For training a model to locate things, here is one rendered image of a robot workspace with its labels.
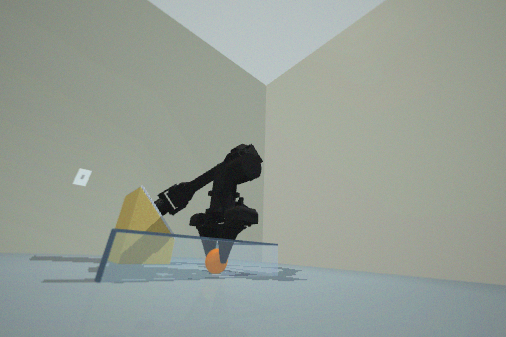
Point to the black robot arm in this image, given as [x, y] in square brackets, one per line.
[242, 164]

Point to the low clear wall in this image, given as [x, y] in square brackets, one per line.
[141, 257]

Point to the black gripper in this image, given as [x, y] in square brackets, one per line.
[223, 210]

